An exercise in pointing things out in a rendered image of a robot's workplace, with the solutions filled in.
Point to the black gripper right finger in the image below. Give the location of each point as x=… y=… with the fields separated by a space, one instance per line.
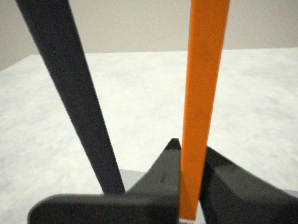
x=230 y=194

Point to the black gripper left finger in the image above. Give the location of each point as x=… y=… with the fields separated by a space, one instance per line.
x=153 y=199

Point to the orange handle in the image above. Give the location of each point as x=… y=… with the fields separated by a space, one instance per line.
x=206 y=34

